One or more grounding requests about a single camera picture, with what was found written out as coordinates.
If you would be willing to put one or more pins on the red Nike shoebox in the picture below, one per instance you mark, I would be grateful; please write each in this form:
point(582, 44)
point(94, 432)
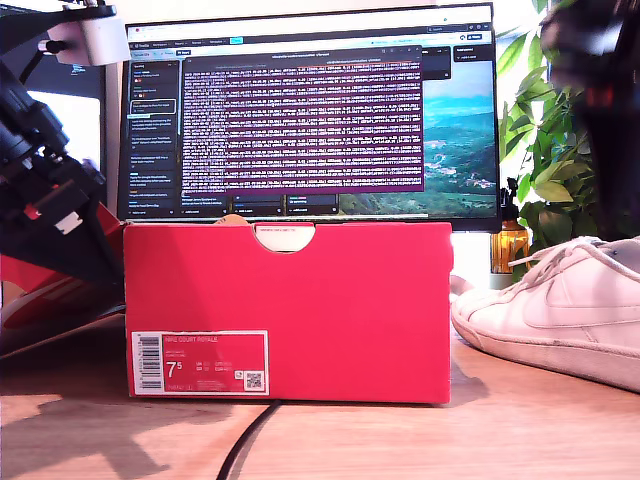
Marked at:
point(300, 310)

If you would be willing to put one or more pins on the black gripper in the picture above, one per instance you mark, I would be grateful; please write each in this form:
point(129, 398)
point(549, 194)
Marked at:
point(55, 175)

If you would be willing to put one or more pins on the small pale green pot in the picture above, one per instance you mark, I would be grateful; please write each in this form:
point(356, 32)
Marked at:
point(500, 281)

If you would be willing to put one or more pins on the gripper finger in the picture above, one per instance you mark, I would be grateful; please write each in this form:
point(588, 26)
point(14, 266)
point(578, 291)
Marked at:
point(617, 165)

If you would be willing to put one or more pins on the large black computer monitor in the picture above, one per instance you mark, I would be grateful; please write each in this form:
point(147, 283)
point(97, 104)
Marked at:
point(300, 125)

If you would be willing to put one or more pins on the green potted houseplant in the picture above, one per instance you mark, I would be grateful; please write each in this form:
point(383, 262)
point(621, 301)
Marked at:
point(545, 170)

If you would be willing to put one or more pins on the amber pump bottle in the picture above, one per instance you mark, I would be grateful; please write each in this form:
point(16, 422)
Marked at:
point(510, 245)

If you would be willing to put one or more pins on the red Nike shoebox lid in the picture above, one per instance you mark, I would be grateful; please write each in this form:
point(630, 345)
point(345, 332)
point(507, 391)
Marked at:
point(20, 272)

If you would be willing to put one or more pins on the white leather sneaker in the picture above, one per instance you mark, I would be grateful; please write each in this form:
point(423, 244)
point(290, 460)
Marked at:
point(565, 320)

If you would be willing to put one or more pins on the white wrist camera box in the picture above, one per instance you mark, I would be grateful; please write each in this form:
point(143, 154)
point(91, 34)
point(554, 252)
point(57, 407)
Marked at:
point(95, 42)

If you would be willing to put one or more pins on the white rounded object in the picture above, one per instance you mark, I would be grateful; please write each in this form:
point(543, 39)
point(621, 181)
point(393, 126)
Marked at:
point(460, 286)

